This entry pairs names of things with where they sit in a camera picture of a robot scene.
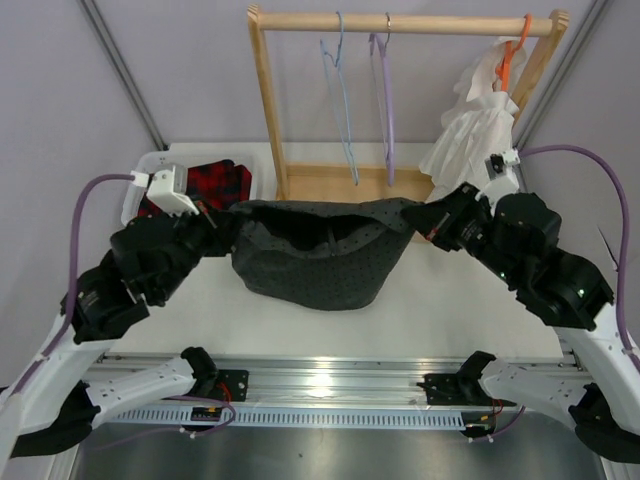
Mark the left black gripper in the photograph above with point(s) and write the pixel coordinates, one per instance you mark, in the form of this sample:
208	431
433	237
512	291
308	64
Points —
219	224

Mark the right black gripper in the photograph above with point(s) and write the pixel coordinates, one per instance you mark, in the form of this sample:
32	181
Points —
437	221

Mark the dark grey dotted skirt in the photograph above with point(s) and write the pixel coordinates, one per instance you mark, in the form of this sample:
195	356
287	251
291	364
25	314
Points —
321	255

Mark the light blue wire hanger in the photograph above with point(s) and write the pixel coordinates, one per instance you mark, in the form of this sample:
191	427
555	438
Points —
338	95

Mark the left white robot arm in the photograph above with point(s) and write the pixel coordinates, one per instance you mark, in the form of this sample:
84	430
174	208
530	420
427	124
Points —
52	407

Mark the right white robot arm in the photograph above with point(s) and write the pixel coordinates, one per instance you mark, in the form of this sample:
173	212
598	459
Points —
516	239

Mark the orange plastic hanger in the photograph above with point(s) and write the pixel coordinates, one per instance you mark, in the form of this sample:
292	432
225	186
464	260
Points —
503	68

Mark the purple plastic hanger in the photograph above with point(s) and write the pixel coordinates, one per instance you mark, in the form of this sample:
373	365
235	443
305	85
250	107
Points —
381	76

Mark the red plaid garment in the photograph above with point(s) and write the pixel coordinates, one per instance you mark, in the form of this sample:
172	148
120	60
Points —
221	184

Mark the white plastic basket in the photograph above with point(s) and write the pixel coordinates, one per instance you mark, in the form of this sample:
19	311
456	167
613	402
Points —
201	155

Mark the wooden clothes rack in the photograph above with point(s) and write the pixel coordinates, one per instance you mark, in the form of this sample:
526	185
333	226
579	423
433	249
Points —
332	182

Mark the white ruffled garment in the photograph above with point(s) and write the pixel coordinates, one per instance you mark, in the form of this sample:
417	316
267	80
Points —
478	125

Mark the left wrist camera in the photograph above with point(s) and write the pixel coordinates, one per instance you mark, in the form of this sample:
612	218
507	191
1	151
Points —
166	189

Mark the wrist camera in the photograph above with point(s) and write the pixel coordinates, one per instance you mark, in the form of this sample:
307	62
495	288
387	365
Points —
166	189
502	177

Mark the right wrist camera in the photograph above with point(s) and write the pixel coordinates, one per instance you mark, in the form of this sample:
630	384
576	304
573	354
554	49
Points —
502	177

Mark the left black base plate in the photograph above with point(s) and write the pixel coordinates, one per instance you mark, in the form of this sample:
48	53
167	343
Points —
230	385

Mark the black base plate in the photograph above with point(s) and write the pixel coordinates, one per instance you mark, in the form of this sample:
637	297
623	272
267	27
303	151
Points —
446	389
230	385

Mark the aluminium mounting rail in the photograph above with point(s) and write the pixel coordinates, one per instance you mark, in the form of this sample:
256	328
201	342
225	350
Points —
331	381

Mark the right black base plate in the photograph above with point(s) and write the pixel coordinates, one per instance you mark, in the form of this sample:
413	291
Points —
446	389

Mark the white slotted cable duct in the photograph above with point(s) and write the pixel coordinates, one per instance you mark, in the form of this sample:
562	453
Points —
260	416

